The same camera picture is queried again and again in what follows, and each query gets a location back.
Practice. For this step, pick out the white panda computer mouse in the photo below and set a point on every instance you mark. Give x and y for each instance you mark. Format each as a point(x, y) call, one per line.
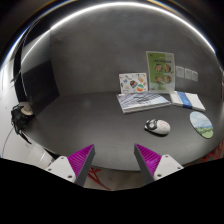
point(157, 126)

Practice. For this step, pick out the grey striped book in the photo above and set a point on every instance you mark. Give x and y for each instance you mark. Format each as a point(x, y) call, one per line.
point(134, 102)

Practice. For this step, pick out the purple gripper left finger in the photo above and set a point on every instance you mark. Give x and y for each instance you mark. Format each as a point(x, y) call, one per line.
point(75, 167)

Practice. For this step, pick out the white and blue booklet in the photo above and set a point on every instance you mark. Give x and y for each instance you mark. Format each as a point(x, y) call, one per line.
point(186, 100)

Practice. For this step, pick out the black bag on chair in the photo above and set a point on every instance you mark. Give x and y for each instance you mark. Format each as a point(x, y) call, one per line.
point(19, 120)

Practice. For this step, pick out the red table frame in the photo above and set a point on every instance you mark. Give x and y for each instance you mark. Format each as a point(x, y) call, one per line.
point(92, 174)

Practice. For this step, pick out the white sticker sheet card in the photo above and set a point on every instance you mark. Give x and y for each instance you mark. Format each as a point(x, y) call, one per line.
point(133, 82)

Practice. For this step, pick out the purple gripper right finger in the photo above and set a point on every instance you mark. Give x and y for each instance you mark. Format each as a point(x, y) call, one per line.
point(154, 166)

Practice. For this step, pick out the round landscape mouse pad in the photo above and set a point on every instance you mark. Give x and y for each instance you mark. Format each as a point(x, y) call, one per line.
point(201, 124)

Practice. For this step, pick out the green poster with faces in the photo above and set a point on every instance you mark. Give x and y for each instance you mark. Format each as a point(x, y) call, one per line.
point(161, 66)

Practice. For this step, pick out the white wall switch plate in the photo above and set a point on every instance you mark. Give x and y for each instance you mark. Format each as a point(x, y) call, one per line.
point(179, 71)

